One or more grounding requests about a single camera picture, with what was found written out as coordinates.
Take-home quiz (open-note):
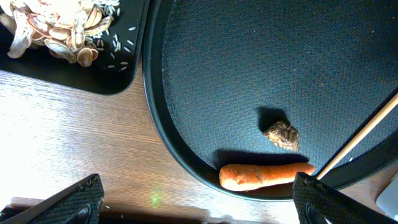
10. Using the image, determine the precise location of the rice and peanut shell pile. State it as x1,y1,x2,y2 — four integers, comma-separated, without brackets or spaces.
1,0,121,67

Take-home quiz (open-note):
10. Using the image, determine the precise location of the orange carrot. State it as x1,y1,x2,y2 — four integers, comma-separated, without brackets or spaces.
219,163,315,192

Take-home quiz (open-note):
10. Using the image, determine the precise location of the grey dishwasher rack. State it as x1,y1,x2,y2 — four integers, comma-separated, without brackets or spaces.
376,180,398,221

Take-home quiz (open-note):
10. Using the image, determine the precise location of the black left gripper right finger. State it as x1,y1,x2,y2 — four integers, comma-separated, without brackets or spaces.
293,172,396,224

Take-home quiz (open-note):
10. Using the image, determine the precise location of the wooden chopstick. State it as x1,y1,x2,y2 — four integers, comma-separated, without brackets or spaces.
317,94,397,180

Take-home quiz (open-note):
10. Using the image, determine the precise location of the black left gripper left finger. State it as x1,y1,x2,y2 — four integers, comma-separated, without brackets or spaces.
1,174,104,224

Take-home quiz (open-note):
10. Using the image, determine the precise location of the rectangular black tray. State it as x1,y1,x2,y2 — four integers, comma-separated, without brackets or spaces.
1,0,149,95

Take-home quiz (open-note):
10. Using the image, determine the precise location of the brown food scrap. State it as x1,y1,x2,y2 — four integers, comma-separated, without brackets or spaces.
263,121,300,151

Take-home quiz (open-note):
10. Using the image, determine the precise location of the round black tray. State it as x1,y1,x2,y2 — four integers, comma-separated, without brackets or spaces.
142,1,397,191

